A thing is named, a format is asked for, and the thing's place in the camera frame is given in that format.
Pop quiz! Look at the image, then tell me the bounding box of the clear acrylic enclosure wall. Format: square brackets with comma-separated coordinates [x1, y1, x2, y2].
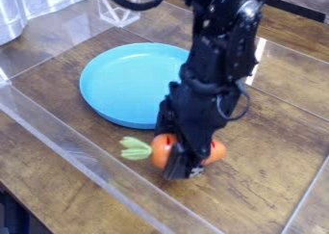
[0, 0, 329, 234]

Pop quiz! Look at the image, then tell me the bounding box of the orange toy carrot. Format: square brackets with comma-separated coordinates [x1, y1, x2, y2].
[120, 133, 227, 169]

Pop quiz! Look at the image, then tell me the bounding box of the white patterned curtain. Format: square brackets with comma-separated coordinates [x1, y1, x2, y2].
[0, 0, 84, 45]

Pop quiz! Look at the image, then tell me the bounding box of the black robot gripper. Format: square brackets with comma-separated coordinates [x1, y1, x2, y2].
[155, 82, 240, 180]

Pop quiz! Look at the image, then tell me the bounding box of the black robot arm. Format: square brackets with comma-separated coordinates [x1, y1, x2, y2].
[156, 0, 264, 180]

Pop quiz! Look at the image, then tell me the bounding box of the blue round tray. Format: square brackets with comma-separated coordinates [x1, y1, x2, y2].
[80, 42, 189, 129]

